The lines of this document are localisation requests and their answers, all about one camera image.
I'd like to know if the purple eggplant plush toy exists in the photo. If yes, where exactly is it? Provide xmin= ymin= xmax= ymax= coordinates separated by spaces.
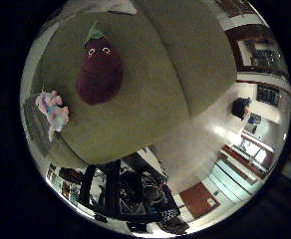
xmin=76 ymin=20 xmax=125 ymax=107

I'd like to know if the pastel unicorn plush toy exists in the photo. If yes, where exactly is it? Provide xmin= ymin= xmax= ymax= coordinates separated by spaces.
xmin=35 ymin=88 xmax=71 ymax=142

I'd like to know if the black equipment cart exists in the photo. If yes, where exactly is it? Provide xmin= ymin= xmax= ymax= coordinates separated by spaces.
xmin=77 ymin=158 xmax=190 ymax=235

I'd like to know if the wooden framed glass case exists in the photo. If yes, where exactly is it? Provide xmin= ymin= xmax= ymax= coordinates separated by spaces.
xmin=225 ymin=23 xmax=290 ymax=80

